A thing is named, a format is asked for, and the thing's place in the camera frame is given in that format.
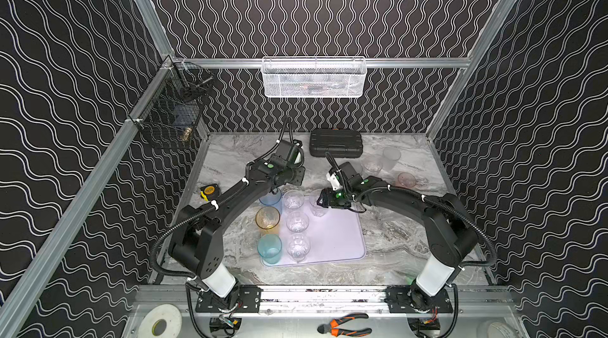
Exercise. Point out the lilac plastic tray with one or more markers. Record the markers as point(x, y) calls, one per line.
point(335, 237)

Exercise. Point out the frosted plastic cup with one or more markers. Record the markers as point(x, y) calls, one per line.
point(390, 157)

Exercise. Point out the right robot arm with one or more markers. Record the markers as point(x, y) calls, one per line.
point(454, 239)

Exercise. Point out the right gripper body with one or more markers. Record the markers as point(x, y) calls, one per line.
point(335, 198)

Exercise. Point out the black wire basket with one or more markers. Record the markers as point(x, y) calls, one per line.
point(171, 116)

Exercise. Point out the teal plastic cup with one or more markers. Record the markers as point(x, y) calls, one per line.
point(269, 248)

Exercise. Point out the black plastic case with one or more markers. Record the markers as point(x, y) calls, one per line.
point(340, 143)

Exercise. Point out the white round lid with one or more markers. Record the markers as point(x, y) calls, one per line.
point(495, 329)

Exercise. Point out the white wire basket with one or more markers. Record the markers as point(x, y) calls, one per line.
point(314, 77)

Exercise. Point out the pink plastic cup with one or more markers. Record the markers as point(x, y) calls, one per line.
point(406, 180)

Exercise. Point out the yellow black tape measure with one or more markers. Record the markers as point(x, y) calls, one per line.
point(210, 192)

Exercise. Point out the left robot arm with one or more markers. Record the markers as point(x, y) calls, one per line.
point(192, 248)

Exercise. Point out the yellow transparent cup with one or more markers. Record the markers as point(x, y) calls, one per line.
point(268, 220)

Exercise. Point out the blue ribbed plastic cup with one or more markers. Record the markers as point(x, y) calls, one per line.
point(273, 199)

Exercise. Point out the white tape roll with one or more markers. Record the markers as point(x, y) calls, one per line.
point(164, 321)

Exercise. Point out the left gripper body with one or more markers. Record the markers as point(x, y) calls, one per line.
point(289, 178)

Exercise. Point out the clear plastic cup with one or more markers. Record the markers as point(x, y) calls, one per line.
point(297, 221)
point(293, 200)
point(298, 247)
point(315, 209)
point(372, 166)

